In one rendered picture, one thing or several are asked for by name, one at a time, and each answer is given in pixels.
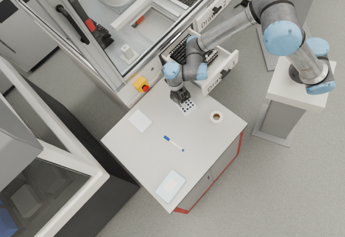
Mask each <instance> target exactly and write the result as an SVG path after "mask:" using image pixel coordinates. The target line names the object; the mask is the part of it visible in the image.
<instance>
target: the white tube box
mask: <svg viewBox="0 0 345 237"><path fill-rule="evenodd" d="M173 103H174V104H175V105H176V106H177V108H178V109H179V110H180V111H181V112H182V113H183V115H184V116H187V115H188V114H189V113H191V112H192V111H193V110H195V109H196V108H197V106H196V105H195V103H194V102H193V101H192V100H191V99H190V98H189V100H187V101H185V102H184V104H185V105H186V108H185V107H184V105H182V104H181V103H180V104H181V107H180V106H179V105H178V104H176V103H175V102H174V101H173Z"/></svg>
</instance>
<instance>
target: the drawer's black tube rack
mask: <svg viewBox="0 0 345 237"><path fill-rule="evenodd" d="M188 35H190V34H188ZM188 35H187V36H186V37H185V38H187V39H188V38H189V37H190V36H192V35H190V36H188ZM185 38H184V39H183V40H182V41H183V42H182V41H181V42H180V43H179V44H178V45H179V46H178V45H177V46H176V47H175V48H176V49H175V48H174V49H173V50H175V51H173V50H172V51H173V52H172V51H171V52H170V53H171V54H170V53H169V55H170V56H169V57H170V58H172V59H173V60H174V61H176V62H177V63H179V64H180V65H185V64H186V41H187V39H185ZM184 40H185V41H184ZM181 43H182V44H181ZM177 47H178V48H177ZM213 50H214V49H213V48H212V49H211V50H209V51H207V52H205V53H203V62H204V61H205V60H206V59H207V58H206V57H205V56H206V55H207V56H208V57H209V56H210V55H211V54H212V53H213ZM214 51H215V50H214ZM217 56H218V54H217V55H216V56H215V57H214V58H213V59H212V61H213V60H214V59H215V58H216V57H217ZM212 61H210V62H209V63H208V64H207V66H209V65H210V63H211V62H212Z"/></svg>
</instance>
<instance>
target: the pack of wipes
mask: <svg viewBox="0 0 345 237"><path fill-rule="evenodd" d="M185 183H186V179H185V178H184V177H183V176H181V175H180V174H179V173H178V172H176V171H175V170H174V169H171V170H170V172H169V173H168V174H167V175H166V177H165V178H164V179H163V181H162V182H161V183H160V185H159V186H158V187H157V189H156V190H155V194H156V195H157V196H158V197H160V198H161V199H162V200H163V201H165V202H166V203H167V204H170V203H171V202H172V201H173V199H174V198H175V197H176V195H177V194H178V193H179V191H180V190H181V188H182V187H183V186H184V184H185Z"/></svg>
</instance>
